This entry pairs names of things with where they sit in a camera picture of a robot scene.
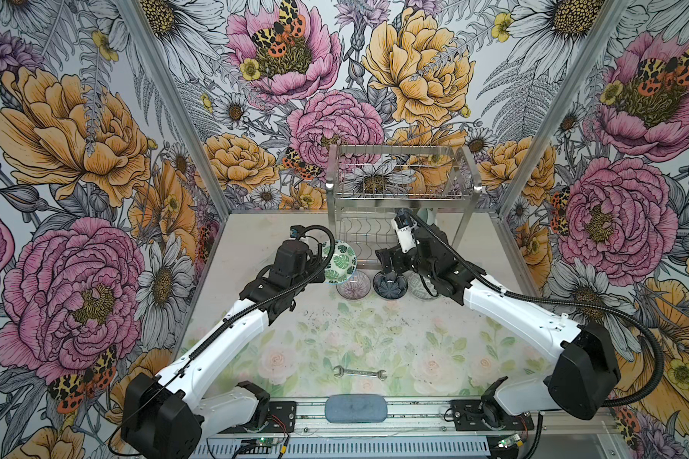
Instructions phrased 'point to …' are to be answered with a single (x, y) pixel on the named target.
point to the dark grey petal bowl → (389, 290)
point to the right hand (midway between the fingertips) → (392, 254)
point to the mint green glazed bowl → (428, 215)
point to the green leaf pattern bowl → (343, 264)
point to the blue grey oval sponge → (356, 408)
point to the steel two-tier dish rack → (366, 185)
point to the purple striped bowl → (356, 287)
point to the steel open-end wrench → (381, 374)
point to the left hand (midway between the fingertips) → (315, 267)
